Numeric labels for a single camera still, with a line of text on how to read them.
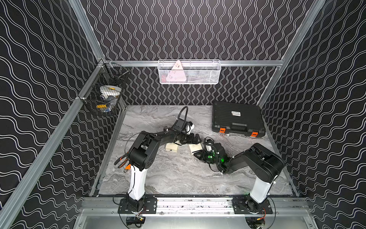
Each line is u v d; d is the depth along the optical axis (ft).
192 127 3.03
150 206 2.42
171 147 3.09
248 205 2.19
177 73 2.90
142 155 1.72
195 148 3.05
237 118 3.46
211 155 2.63
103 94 2.70
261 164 1.62
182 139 2.79
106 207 2.50
